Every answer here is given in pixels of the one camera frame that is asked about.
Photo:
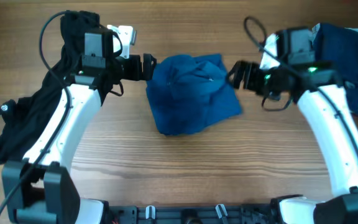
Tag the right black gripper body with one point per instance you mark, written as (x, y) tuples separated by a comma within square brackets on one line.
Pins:
[(257, 79)]

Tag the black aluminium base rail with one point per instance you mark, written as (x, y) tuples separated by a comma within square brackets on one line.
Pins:
[(218, 214)]

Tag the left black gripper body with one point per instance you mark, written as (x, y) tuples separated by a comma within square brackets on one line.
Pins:
[(128, 68)]

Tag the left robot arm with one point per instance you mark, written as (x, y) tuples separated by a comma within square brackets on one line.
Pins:
[(39, 188)]

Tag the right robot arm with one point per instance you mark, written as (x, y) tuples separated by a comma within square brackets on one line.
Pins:
[(289, 65)]

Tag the blue t-shirt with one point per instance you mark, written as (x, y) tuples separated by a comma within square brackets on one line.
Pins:
[(187, 94)]

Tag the black t-shirt with logo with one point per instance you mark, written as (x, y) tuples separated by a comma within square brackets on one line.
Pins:
[(26, 118)]

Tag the folded navy blue garment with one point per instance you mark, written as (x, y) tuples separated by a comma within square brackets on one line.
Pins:
[(340, 46)]

